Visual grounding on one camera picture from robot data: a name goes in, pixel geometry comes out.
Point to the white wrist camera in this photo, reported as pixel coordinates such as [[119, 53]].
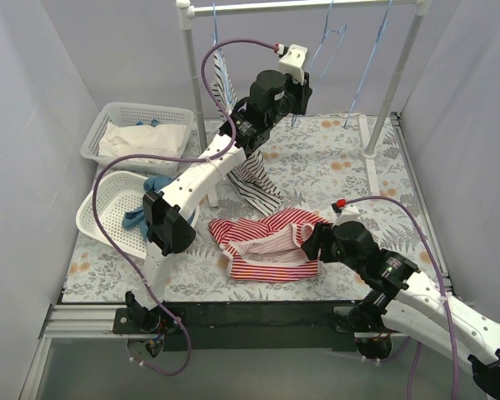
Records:
[[291, 61], [345, 212]]

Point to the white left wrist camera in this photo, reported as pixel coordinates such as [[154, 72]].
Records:
[[291, 61]]

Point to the blue hanger with striped top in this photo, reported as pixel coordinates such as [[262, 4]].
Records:
[[224, 84]]

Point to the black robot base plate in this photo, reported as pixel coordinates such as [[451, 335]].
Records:
[[238, 325]]

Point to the white rectangular basket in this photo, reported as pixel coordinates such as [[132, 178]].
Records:
[[125, 114]]

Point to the blue wire hanger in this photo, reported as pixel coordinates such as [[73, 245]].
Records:
[[323, 55], [380, 33]]

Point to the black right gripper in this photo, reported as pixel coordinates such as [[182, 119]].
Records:
[[313, 244]]

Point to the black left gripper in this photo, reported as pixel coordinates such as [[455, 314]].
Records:
[[302, 93]]

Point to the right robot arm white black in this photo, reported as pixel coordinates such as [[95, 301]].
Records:
[[403, 298]]

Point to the small blue item in basket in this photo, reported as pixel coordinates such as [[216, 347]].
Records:
[[153, 123]]

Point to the black white striped tank top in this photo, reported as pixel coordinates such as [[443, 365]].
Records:
[[250, 179]]

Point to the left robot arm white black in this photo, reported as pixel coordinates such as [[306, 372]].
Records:
[[167, 212]]

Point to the red white striped tank top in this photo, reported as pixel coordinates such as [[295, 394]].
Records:
[[269, 249]]

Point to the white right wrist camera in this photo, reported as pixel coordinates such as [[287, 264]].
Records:
[[345, 212]]

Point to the white folded cloth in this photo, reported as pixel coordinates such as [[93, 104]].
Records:
[[160, 139]]

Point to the white clothes rack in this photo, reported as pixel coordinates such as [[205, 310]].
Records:
[[187, 12]]

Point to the blue garment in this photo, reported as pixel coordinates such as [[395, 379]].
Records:
[[135, 218]]

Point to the floral table mat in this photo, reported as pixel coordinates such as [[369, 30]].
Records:
[[314, 161]]

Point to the white oval perforated basket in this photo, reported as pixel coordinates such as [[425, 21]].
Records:
[[118, 192]]

